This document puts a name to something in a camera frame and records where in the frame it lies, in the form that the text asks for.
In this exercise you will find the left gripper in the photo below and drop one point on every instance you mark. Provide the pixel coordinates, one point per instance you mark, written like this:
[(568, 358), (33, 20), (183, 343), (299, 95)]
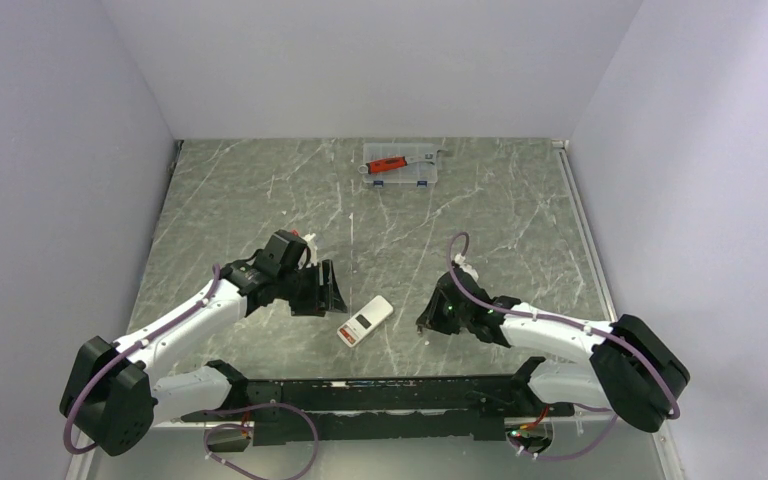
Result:
[(317, 302)]

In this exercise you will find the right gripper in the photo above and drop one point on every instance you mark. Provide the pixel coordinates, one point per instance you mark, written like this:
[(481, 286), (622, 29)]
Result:
[(431, 318)]

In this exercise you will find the red battery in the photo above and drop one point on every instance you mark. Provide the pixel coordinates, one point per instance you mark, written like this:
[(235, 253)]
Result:
[(346, 336)]

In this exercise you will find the white remote control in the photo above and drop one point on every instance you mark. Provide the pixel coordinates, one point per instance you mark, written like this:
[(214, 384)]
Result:
[(367, 319)]

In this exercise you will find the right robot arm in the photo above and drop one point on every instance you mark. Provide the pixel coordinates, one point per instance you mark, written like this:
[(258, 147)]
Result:
[(621, 366)]

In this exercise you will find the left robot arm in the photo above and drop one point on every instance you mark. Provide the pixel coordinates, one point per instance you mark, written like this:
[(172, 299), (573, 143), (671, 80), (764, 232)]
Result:
[(118, 390)]

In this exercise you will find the clear plastic organizer box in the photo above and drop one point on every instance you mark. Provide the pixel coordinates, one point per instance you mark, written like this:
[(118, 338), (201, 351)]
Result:
[(419, 175)]

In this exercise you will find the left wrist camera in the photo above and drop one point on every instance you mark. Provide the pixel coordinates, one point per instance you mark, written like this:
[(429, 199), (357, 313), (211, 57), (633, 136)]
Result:
[(310, 256)]

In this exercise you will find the black base frame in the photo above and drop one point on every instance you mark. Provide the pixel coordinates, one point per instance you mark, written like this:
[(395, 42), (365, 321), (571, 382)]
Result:
[(482, 407)]

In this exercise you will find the aluminium rail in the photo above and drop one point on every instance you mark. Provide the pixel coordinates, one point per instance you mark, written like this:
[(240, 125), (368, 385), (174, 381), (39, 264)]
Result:
[(664, 443)]

